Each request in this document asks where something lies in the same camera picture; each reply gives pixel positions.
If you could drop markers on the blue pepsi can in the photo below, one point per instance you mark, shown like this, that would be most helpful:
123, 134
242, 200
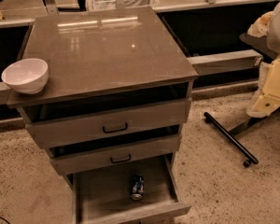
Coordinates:
137, 188

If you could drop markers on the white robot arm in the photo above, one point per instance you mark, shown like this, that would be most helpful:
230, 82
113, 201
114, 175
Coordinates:
266, 99

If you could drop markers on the grey drawer cabinet with counter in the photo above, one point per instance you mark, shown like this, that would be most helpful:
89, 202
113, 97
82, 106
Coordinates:
102, 61

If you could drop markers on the top grey drawer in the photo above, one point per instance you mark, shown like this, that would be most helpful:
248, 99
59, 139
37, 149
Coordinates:
68, 131

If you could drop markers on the middle grey drawer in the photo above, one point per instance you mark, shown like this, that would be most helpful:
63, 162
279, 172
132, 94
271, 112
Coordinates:
108, 156

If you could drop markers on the open bottom grey drawer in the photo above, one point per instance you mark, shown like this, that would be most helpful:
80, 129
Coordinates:
103, 196

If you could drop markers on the black table with wheeled base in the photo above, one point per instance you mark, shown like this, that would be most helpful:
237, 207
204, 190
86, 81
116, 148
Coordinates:
259, 43

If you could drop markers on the white bowl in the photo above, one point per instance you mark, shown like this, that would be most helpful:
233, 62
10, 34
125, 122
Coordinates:
28, 76

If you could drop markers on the white wire basket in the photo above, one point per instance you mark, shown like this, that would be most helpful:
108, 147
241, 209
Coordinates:
92, 5

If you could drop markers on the grey side rail ledge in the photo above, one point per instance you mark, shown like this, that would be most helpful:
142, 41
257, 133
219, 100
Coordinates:
226, 62

